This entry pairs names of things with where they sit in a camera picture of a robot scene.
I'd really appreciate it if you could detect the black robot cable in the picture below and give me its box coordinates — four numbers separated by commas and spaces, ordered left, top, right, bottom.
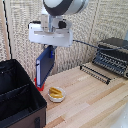
72, 39, 111, 52

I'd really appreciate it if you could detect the red plastic cup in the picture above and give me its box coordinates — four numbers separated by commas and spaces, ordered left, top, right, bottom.
33, 77, 46, 92

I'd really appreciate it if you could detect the white bowl with yellow food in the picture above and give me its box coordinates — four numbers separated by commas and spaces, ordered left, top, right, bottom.
47, 86, 67, 103

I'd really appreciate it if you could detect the black fabric storage box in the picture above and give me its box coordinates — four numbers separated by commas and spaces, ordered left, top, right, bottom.
0, 58, 48, 128

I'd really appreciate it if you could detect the dark blue book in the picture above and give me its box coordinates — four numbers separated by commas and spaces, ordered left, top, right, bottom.
35, 45, 56, 88

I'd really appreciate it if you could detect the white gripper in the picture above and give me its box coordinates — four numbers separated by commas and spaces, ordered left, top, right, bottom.
27, 21, 74, 58

